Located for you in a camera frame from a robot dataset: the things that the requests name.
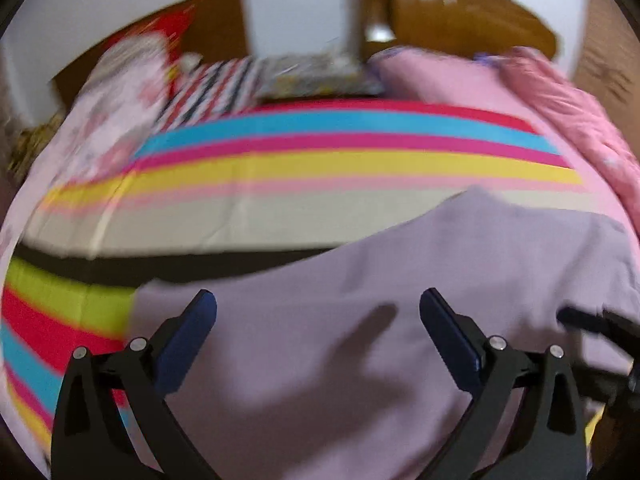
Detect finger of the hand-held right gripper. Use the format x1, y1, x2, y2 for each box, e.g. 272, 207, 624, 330
556, 306, 623, 338

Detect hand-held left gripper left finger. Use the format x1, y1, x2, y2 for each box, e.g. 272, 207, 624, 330
50, 288, 219, 480

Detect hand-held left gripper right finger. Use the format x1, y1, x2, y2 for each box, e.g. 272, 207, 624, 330
419, 287, 589, 480

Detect lavender pants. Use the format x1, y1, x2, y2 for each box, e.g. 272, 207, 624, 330
127, 186, 640, 480

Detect rainbow striped bed sheet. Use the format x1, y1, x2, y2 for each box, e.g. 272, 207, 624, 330
0, 97, 593, 463

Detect pink quilted blanket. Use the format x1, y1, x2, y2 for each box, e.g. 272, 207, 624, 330
500, 46, 640, 206

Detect pink floral quilt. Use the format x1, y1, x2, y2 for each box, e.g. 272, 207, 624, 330
0, 35, 173, 271

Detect red navy striped cloth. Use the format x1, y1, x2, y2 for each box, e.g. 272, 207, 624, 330
152, 56, 263, 133

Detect yellow black patterned cloth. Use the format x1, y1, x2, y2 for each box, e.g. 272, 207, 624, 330
7, 112, 63, 176

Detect plain pink sheet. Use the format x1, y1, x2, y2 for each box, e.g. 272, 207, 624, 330
369, 47, 636, 241

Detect dark patterned cloth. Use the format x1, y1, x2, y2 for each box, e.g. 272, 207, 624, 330
254, 52, 385, 102

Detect wooden headboard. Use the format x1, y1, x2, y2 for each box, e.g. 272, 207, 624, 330
49, 0, 252, 108

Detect wooden nightstand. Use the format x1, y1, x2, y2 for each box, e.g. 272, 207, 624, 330
359, 0, 560, 63

